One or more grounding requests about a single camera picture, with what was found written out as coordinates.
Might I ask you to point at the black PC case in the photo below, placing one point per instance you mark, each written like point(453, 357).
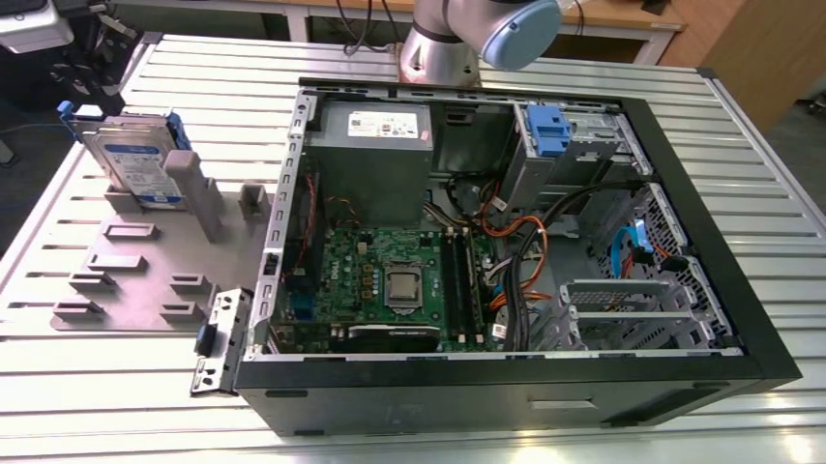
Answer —
point(451, 396)

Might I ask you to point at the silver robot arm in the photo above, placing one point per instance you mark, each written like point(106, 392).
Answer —
point(439, 53)

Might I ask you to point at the metal optical drive cage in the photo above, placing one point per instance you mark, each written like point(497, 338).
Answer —
point(549, 179)

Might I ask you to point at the hard disk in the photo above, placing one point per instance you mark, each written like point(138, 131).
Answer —
point(139, 159)

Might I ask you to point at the grey parts rack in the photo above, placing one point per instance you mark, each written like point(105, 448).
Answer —
point(155, 261)

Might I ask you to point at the CPU socket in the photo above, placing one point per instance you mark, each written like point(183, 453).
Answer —
point(405, 309)

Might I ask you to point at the grey power supply unit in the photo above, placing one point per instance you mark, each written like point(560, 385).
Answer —
point(367, 179)

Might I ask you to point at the large silver wrist camera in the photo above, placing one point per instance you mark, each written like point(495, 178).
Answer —
point(32, 29)

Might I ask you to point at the black graphics card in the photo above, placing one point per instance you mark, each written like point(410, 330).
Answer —
point(387, 338)

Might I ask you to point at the wooden cabinet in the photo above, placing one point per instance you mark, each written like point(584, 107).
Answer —
point(761, 48)

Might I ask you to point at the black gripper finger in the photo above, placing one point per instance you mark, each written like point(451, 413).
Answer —
point(115, 104)

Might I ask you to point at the blue drive latch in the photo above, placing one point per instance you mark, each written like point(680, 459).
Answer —
point(549, 128)

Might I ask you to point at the silver CPU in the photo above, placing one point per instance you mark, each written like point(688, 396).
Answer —
point(402, 287)

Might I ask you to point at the green motherboard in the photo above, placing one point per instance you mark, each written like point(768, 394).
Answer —
point(349, 275)

